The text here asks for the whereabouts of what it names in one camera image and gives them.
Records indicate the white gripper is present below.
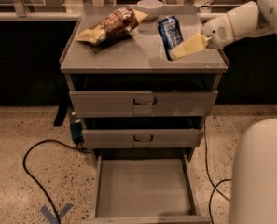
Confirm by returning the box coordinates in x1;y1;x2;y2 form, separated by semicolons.
170;14;234;60

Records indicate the blue pepsi can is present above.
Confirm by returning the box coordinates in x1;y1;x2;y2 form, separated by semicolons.
158;16;184;61

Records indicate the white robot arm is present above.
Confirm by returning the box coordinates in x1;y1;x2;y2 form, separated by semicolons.
170;0;277;224

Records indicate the grey top drawer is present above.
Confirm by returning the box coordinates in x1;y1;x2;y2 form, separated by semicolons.
70;91;218;118

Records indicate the grey drawer cabinet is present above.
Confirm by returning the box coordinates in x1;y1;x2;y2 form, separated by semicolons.
59;4;229;161

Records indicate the grey middle drawer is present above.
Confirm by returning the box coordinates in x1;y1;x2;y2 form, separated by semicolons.
82;129;203;148

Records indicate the grey open bottom drawer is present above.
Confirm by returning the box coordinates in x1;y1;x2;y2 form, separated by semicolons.
85;154;210;224

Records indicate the long back counter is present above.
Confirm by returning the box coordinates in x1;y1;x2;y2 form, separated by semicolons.
0;3;239;22

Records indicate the white bowl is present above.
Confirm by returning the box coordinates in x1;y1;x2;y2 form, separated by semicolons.
137;0;162;21

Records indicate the brown yellow chip bag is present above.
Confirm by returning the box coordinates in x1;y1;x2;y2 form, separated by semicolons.
76;7;148;46

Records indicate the blue power adapter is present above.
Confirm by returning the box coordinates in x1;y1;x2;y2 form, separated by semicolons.
70;122;84;145

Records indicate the blue tape floor mark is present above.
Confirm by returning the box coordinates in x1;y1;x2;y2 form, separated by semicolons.
39;203;75;224

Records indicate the black cable right floor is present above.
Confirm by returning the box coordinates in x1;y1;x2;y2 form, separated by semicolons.
202;121;232;224

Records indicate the black cable floor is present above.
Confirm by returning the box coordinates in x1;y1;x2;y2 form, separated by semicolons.
202;121;232;224
21;139;91;224

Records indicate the black cable left floor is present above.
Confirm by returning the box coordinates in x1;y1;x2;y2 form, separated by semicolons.
21;139;91;224

